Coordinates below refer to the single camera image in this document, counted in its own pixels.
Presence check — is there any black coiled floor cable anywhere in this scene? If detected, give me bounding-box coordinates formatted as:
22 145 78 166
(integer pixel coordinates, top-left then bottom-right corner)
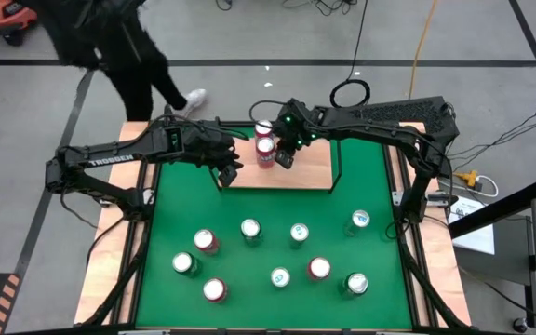
328 0 371 111

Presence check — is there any yellow power plug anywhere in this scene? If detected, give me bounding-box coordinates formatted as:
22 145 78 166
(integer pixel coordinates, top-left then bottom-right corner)
452 169 483 192

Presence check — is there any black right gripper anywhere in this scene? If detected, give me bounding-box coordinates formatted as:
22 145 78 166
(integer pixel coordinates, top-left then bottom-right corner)
275 110 316 170

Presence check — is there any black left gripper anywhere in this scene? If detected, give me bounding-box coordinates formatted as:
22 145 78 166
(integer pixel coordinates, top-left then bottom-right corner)
192 124 246 188

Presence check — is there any yellow floor cable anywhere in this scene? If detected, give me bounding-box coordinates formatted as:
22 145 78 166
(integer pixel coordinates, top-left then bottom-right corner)
407 0 439 101

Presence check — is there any red soda can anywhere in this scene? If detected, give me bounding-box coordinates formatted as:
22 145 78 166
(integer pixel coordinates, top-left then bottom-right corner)
254 119 275 141
202 277 229 303
255 137 278 170
306 256 332 283
193 228 221 256

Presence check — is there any white cable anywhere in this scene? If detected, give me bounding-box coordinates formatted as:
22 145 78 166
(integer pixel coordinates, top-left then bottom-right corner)
475 174 501 199

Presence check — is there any person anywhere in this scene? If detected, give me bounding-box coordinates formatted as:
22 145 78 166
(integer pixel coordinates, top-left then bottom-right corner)
19 0 208 123

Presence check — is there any black metal table frame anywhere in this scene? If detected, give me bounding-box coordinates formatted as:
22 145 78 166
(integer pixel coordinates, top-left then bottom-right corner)
74 104 472 335

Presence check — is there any white paper sheet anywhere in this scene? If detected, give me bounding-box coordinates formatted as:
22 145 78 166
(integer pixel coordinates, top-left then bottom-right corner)
448 194 496 256

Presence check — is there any black computer tower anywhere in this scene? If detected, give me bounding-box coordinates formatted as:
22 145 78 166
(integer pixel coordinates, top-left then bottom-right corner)
342 96 461 154

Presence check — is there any green soda can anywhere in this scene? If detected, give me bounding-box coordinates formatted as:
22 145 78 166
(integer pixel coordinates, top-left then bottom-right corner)
240 218 264 248
340 272 369 300
171 251 202 279

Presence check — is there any green table mat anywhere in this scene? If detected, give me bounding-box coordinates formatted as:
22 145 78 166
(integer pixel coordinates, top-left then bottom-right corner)
135 126 412 329

